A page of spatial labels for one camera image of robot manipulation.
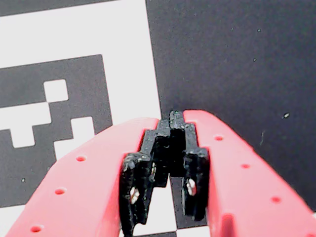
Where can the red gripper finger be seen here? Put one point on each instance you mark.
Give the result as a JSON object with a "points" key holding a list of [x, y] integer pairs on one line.
{"points": [[242, 187], [81, 187]]}

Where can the black white marker mat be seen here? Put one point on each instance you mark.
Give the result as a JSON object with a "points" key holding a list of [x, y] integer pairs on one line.
{"points": [[222, 49]]}

